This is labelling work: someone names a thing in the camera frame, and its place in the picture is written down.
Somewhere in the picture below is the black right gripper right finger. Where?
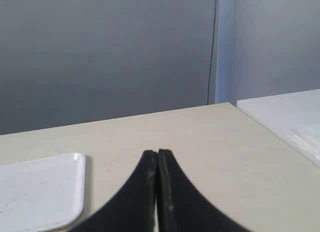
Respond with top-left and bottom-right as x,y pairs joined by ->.
157,149 -> 233,231

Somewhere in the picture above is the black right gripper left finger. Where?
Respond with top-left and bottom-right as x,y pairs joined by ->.
72,150 -> 158,231

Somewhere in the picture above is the white plastic tray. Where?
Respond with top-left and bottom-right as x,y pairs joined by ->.
0,153 -> 86,231

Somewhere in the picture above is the white side table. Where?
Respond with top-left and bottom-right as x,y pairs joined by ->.
236,89 -> 320,166

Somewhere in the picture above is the black hanging cable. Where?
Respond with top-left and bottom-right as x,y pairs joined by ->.
207,0 -> 218,106

